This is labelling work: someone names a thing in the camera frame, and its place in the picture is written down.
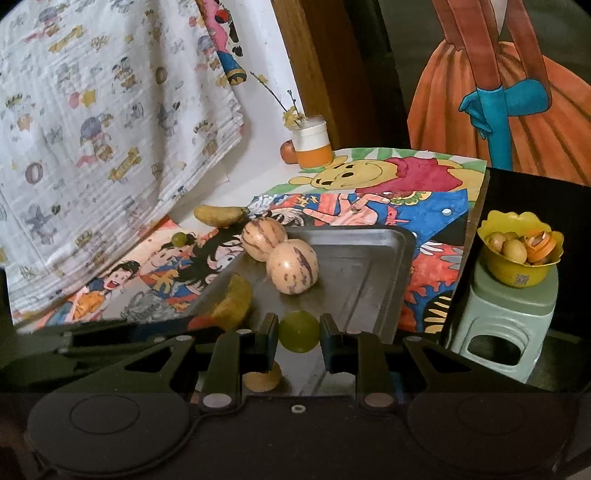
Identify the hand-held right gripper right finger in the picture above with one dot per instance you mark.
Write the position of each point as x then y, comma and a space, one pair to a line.
327, 344

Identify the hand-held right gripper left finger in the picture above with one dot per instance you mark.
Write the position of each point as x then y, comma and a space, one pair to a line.
268, 344

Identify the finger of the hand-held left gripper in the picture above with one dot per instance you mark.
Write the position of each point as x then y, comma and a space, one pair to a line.
115, 339

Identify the green grape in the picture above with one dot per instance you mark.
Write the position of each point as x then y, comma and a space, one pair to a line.
179, 238
299, 338

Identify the small brown round fruit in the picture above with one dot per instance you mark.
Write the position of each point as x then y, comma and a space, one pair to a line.
262, 378

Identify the yellow banana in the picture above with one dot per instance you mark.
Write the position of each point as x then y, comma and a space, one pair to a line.
219, 214
233, 300

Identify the metal baking tray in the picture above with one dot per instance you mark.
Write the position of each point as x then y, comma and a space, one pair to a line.
351, 277

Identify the striped pepino melon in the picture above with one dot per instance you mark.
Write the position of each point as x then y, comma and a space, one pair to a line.
263, 240
292, 266

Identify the colourful manga drawing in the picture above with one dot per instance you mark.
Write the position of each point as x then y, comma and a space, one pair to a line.
369, 212

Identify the pale green plastic stool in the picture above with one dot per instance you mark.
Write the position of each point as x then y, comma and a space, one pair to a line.
498, 314

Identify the red apple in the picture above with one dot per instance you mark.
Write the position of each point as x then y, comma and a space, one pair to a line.
289, 151

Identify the small yellow fruit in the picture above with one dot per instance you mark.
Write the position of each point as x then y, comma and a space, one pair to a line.
515, 250
495, 241

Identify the yellow scalloped bowl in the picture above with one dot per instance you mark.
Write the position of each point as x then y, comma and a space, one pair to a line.
512, 272

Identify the white and orange jar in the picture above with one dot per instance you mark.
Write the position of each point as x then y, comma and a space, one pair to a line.
314, 143

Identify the white printed blanket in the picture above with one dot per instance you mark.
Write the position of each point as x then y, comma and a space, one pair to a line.
92, 115

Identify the yellow flower branch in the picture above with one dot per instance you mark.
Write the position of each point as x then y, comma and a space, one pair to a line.
291, 116

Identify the pink cartoon printed cloth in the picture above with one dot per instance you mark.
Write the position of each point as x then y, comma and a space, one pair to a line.
221, 37

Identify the brown wooden post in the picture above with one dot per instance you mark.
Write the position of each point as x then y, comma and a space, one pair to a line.
318, 60

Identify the orange dress wall poster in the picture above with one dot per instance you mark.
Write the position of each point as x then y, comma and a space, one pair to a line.
485, 92

